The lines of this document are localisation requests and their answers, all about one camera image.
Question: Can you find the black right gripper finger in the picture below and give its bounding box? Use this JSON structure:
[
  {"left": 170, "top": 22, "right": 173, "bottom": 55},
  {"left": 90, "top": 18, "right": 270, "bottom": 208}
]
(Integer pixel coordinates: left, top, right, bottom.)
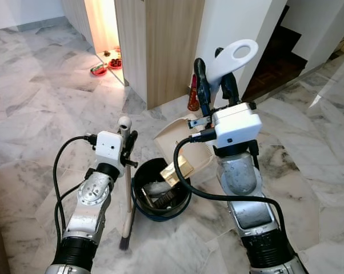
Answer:
[
  {"left": 215, "top": 47, "right": 241, "bottom": 108},
  {"left": 194, "top": 58, "right": 212, "bottom": 115}
]

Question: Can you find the red gold printed canister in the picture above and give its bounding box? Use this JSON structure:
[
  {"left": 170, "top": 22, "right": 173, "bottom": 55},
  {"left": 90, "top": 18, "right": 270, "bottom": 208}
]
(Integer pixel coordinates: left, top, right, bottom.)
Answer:
[{"left": 187, "top": 74, "right": 201, "bottom": 112}]

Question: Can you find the light wood cabinet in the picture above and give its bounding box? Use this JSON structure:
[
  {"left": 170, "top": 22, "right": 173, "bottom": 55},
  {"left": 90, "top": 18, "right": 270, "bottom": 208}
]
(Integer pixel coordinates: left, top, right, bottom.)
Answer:
[{"left": 114, "top": 0, "right": 206, "bottom": 110}]

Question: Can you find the dark wooden staircase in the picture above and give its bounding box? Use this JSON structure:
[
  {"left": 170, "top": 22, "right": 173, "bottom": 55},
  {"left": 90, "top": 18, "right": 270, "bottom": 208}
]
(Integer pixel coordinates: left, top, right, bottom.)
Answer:
[{"left": 242, "top": 5, "right": 308, "bottom": 102}]

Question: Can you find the black bin with blue rim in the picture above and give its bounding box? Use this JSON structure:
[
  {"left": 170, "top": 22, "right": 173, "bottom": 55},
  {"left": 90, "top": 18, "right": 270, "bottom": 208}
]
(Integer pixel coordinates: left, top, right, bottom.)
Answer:
[{"left": 131, "top": 158, "right": 192, "bottom": 223}]

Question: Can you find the red bowl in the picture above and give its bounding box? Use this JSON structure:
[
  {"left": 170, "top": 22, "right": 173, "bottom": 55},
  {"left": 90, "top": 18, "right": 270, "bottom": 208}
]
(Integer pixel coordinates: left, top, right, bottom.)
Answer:
[
  {"left": 90, "top": 64, "right": 109, "bottom": 77},
  {"left": 107, "top": 57, "right": 123, "bottom": 71}
]

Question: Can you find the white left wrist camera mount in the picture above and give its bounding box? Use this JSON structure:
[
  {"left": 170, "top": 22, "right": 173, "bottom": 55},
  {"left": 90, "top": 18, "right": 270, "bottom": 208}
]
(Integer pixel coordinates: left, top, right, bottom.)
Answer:
[{"left": 95, "top": 131, "right": 125, "bottom": 162}]

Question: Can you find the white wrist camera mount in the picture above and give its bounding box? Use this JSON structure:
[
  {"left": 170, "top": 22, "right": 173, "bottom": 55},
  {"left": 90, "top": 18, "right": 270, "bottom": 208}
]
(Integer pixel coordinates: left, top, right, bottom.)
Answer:
[
  {"left": 212, "top": 104, "right": 262, "bottom": 148},
  {"left": 95, "top": 131, "right": 125, "bottom": 162}
]

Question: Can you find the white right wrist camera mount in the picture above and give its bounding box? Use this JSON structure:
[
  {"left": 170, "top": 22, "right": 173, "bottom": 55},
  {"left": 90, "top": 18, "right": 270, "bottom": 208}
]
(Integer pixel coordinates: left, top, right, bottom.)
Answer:
[{"left": 212, "top": 104, "right": 262, "bottom": 148}]

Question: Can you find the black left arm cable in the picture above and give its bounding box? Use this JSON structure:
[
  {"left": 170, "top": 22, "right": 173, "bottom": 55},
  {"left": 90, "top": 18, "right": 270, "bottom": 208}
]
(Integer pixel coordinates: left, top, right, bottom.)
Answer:
[{"left": 51, "top": 134, "right": 98, "bottom": 252}]

